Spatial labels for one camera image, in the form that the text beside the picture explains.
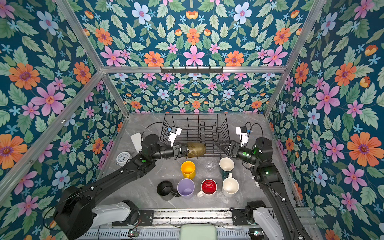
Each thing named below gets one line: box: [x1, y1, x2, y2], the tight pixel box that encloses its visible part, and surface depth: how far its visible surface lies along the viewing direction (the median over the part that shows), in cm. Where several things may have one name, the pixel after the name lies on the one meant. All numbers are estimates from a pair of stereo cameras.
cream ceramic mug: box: [222, 172, 239, 198], surface depth 78 cm
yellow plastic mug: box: [181, 160, 196, 180], surface depth 84 cm
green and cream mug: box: [219, 157, 235, 180], surface depth 84 cm
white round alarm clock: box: [116, 151, 130, 167], surface depth 93 cm
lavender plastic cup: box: [177, 178, 195, 200], surface depth 79 cm
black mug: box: [156, 180, 180, 201], surface depth 79 cm
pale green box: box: [180, 224, 217, 240], surface depth 69 cm
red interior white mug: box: [197, 178, 218, 199], surface depth 80 cm
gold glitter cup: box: [187, 142, 206, 158], surface depth 65 cm
